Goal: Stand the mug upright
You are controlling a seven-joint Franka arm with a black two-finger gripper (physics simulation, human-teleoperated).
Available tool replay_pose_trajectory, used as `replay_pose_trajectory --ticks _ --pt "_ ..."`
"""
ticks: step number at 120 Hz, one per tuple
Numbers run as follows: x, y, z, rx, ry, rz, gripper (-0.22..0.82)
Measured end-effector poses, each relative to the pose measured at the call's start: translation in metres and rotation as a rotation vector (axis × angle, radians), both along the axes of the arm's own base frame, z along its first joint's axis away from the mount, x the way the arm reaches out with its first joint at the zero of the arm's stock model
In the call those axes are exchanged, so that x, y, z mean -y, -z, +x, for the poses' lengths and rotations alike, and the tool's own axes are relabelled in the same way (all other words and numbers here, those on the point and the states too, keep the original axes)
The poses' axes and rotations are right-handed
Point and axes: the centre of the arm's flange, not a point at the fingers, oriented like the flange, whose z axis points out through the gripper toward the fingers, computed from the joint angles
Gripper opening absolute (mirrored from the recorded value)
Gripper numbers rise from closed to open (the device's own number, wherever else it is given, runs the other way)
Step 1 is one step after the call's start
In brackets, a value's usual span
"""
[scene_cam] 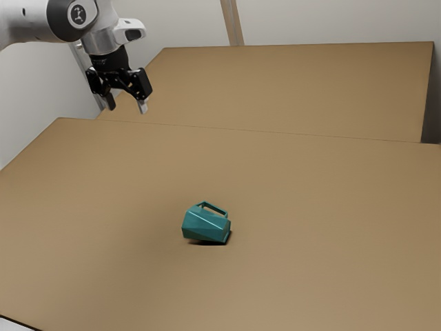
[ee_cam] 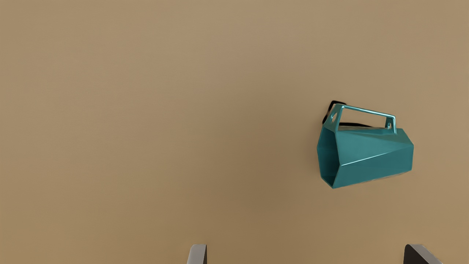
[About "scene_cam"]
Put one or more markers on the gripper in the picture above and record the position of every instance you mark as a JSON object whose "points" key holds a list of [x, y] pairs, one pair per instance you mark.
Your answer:
{"points": [[110, 62]]}

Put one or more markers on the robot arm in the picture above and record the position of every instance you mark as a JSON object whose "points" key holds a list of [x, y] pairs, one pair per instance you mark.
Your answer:
{"points": [[41, 20]]}

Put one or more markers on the teal faceted mug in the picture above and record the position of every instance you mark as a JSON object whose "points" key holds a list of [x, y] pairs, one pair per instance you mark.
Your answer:
{"points": [[205, 225]]}

